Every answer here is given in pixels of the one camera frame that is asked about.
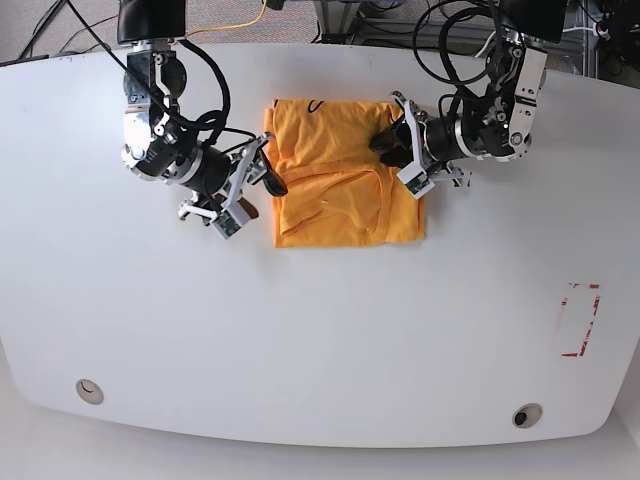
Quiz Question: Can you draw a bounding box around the right table grommet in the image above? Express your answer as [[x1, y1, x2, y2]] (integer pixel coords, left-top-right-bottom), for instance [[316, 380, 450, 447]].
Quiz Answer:
[[512, 403, 543, 429]]

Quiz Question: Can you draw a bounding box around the white cable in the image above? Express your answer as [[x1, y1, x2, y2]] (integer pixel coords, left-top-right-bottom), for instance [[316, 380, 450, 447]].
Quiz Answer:
[[473, 24, 601, 59]]

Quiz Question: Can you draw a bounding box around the orange t-shirt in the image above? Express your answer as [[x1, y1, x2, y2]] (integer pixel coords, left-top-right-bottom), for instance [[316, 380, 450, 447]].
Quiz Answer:
[[264, 99, 426, 248]]

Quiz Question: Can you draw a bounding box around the left table grommet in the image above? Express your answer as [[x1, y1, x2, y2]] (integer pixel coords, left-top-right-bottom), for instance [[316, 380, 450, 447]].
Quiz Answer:
[[76, 379, 104, 406]]

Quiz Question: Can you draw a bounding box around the red tape rectangle marking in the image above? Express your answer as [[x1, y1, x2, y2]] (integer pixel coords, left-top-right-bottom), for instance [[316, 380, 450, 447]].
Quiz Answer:
[[555, 283, 602, 358]]

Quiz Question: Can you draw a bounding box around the aluminium frame stand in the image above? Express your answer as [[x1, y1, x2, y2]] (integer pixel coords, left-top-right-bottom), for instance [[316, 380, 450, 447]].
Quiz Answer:
[[313, 1, 364, 44]]

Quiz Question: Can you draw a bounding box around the table grommet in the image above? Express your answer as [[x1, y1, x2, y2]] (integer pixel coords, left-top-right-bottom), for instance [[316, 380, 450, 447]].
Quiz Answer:
[[512, 403, 543, 429], [76, 379, 104, 406]]

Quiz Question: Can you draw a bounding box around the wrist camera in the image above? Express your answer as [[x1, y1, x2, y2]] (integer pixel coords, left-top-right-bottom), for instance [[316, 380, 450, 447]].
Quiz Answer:
[[397, 162, 435, 200], [211, 204, 251, 240]]

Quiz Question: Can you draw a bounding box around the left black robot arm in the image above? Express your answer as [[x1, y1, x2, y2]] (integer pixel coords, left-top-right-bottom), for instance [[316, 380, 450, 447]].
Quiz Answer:
[[369, 1, 566, 198]]

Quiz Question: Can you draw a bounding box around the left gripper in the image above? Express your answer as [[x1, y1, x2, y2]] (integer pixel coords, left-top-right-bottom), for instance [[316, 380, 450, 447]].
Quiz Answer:
[[369, 91, 465, 187]]

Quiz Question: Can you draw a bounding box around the yellow cable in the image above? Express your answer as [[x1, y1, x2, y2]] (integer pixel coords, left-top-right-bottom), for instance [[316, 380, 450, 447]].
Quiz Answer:
[[187, 0, 266, 39]]

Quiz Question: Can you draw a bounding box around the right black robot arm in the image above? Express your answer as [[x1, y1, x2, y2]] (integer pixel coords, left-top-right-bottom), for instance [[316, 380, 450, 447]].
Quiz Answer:
[[117, 1, 288, 237]]

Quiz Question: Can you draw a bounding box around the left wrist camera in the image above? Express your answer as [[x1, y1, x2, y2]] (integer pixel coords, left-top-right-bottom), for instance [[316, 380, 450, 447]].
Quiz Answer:
[[397, 162, 435, 200]]

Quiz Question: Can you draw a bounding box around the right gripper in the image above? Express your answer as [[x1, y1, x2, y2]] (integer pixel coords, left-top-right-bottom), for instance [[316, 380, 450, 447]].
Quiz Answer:
[[177, 132, 288, 223]]

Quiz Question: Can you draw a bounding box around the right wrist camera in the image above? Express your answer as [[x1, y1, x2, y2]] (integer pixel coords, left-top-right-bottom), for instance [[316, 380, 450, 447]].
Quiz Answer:
[[211, 204, 251, 240]]

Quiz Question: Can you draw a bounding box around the black cable on floor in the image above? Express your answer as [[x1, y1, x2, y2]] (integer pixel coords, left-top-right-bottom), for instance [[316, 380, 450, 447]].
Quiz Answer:
[[0, 0, 121, 67]]

